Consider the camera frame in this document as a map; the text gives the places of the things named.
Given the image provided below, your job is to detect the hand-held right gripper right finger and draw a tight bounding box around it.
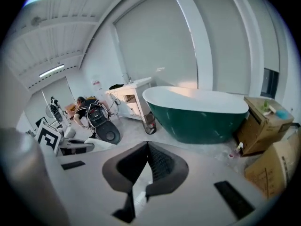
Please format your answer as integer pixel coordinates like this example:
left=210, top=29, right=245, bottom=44
left=140, top=141, right=268, bottom=226

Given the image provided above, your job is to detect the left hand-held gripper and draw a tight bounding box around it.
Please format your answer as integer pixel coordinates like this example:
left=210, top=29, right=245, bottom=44
left=35, top=121, right=95, bottom=155

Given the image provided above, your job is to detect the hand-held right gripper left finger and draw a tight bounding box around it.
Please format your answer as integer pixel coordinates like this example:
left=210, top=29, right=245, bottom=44
left=58, top=141, right=150, bottom=226

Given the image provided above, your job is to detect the white oval bath mat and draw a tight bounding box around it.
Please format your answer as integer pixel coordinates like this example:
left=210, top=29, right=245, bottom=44
left=84, top=137, right=115, bottom=152

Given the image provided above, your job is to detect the green freestanding bathtub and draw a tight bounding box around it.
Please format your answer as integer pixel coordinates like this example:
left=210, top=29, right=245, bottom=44
left=143, top=86, right=249, bottom=145

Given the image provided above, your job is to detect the toilet with black seat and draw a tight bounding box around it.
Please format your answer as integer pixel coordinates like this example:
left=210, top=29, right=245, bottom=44
left=95, top=121, right=122, bottom=146

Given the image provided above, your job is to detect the standing fan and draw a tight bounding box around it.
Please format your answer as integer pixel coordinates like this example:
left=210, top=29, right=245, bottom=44
left=44, top=102, right=57, bottom=120

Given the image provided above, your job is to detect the black mesh wastebasket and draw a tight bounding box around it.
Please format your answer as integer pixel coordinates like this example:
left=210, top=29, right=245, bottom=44
left=140, top=113, right=157, bottom=135

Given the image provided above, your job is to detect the white vanity cabinet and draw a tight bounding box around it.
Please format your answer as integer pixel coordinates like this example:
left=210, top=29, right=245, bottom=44
left=104, top=76, right=153, bottom=121

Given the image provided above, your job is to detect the long ceiling lamp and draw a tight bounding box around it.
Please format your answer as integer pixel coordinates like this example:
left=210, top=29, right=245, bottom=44
left=39, top=64, right=65, bottom=78

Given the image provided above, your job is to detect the light brown cardboard box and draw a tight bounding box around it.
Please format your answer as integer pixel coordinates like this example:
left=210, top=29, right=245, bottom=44
left=244, top=130, right=301, bottom=200

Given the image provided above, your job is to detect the dark window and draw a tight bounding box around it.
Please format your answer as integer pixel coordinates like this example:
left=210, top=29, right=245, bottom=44
left=261, top=67, right=280, bottom=100

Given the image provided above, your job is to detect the white long-handled brush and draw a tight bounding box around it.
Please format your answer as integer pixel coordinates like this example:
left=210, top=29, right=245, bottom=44
left=263, top=105, right=277, bottom=116

